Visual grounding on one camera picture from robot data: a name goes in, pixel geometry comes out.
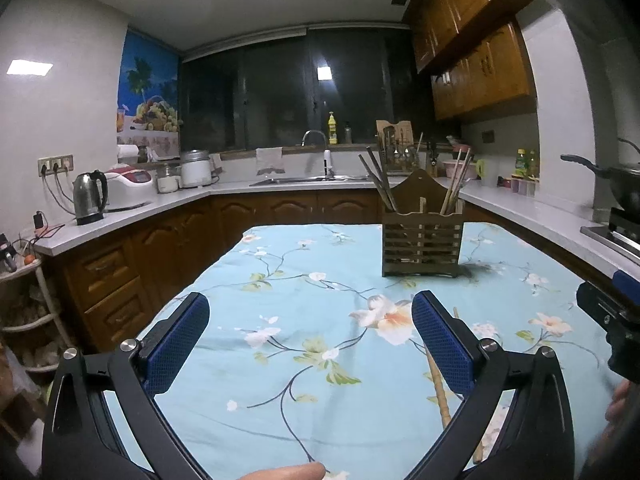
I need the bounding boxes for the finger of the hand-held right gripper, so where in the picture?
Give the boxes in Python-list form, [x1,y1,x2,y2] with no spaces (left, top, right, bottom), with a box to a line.
[612,269,640,306]
[575,281,640,328]

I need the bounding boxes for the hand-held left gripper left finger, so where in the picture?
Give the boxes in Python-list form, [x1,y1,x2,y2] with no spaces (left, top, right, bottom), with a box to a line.
[41,291,216,480]

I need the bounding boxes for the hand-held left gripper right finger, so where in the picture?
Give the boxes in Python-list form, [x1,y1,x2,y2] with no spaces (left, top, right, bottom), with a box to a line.
[400,290,576,480]

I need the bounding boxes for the wooden utensil holder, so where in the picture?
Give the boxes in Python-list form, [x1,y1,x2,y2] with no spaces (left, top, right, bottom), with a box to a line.
[381,168,467,279]

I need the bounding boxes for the light wooden chopstick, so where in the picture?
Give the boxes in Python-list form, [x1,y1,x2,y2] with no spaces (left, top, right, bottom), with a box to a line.
[450,157,470,215]
[446,152,475,215]
[440,148,461,215]

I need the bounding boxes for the dark metal chopstick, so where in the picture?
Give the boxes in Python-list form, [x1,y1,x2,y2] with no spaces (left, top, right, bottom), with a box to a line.
[372,174,393,212]
[366,146,399,212]
[358,155,395,212]

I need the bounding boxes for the person's right hand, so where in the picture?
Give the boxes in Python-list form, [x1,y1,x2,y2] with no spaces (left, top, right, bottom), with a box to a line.
[604,379,634,426]

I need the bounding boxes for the person's left hand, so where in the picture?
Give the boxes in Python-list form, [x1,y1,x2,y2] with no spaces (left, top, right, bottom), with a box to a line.
[239,462,327,480]

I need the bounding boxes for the bamboo chopstick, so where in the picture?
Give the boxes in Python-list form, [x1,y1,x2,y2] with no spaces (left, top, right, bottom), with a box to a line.
[424,354,452,429]
[451,307,485,465]

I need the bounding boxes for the steel gas stove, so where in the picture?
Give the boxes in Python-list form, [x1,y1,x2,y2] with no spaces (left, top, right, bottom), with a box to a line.
[579,207,640,262]

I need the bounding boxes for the wooden base cabinets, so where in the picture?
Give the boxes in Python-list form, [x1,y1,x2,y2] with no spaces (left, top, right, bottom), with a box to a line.
[42,191,617,357]

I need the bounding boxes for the black wok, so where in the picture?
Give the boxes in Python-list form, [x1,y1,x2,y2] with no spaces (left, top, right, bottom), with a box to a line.
[559,152,640,212]

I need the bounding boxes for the white kitchen countertop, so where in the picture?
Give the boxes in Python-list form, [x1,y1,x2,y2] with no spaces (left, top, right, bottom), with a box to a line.
[31,169,640,282]

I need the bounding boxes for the pink seasoning jars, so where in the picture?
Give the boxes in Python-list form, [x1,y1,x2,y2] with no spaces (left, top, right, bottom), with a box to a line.
[509,175,539,197]

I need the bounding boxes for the floral blue tablecloth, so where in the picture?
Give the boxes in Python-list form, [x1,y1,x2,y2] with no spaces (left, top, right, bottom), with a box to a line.
[102,222,615,480]

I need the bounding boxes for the white storage rack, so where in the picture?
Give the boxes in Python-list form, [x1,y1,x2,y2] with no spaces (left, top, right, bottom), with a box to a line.
[0,254,72,377]

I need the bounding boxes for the cooking oil bottle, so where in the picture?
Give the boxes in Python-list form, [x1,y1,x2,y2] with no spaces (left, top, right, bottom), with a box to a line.
[514,148,540,181]

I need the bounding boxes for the glass jar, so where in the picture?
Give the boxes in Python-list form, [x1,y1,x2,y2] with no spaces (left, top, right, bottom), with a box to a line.
[157,165,182,194]

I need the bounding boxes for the red white rice cooker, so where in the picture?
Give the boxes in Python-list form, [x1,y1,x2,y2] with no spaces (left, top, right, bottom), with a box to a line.
[102,164,154,212]

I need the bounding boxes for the steel electric kettle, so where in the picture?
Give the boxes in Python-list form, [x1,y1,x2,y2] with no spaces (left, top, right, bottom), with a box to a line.
[72,169,109,226]

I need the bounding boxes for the white cooking pot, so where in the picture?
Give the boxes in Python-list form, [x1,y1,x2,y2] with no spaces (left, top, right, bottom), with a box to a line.
[179,148,214,190]

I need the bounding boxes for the pink basin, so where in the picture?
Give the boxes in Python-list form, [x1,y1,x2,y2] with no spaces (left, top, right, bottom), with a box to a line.
[442,159,482,179]

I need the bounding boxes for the knife block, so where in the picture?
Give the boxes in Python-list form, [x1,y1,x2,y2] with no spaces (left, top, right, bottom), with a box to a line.
[424,140,441,177]

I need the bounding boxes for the wooden utensil rack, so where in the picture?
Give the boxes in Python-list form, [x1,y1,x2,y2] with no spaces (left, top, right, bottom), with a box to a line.
[382,127,422,172]

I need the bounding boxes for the dark pot with pink lid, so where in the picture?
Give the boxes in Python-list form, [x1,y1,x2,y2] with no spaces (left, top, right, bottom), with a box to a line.
[446,136,474,161]

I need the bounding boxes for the white dish cloth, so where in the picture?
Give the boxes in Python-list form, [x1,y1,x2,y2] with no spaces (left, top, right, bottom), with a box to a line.
[255,147,284,176]

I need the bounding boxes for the steel sink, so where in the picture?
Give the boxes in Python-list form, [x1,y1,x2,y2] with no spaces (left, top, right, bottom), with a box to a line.
[248,173,374,188]

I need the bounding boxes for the wooden cutting board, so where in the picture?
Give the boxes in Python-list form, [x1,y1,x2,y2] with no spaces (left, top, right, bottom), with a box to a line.
[375,119,414,161]

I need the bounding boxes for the chrome faucet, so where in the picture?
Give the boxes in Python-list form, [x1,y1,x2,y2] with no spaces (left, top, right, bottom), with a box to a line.
[301,129,335,179]

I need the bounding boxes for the dark kitchen window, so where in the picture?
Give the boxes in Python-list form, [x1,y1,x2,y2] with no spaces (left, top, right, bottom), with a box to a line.
[178,24,437,154]

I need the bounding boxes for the square ceiling light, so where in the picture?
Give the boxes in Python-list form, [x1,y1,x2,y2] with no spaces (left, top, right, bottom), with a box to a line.
[7,58,54,76]

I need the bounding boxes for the charger with cables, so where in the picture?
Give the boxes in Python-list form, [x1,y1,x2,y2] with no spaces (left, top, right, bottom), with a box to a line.
[31,211,67,242]

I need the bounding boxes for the wall power socket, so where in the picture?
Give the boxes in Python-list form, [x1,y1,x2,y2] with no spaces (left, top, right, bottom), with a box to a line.
[37,154,75,178]

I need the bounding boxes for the tropical fruit wall poster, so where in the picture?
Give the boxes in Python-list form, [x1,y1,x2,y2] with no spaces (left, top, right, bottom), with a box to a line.
[116,29,181,164]

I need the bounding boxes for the wooden wall cabinets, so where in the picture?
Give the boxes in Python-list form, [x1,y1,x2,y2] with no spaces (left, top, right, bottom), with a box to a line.
[404,0,539,122]

